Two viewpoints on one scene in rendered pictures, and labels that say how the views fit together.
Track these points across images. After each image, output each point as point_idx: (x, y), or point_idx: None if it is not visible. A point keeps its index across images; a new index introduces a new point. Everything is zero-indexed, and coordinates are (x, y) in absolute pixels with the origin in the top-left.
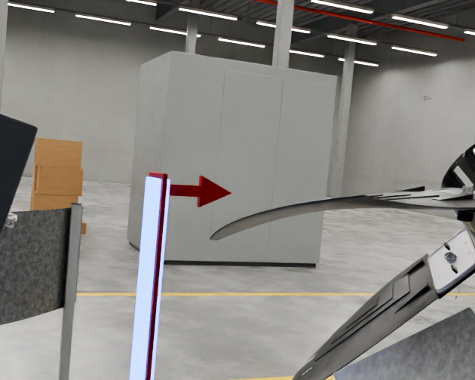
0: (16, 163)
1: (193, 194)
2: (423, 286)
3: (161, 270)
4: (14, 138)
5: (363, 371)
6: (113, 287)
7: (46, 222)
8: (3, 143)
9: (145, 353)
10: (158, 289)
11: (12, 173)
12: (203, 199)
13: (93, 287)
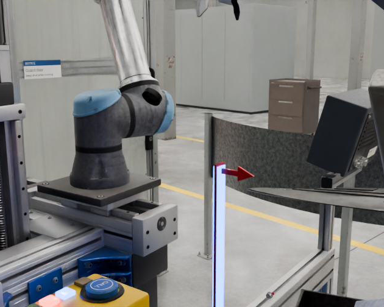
0: (353, 130)
1: (234, 174)
2: None
3: (217, 206)
4: (352, 116)
5: (365, 306)
6: None
7: None
8: (346, 119)
9: (213, 240)
10: (216, 214)
11: (351, 136)
12: (239, 177)
13: None
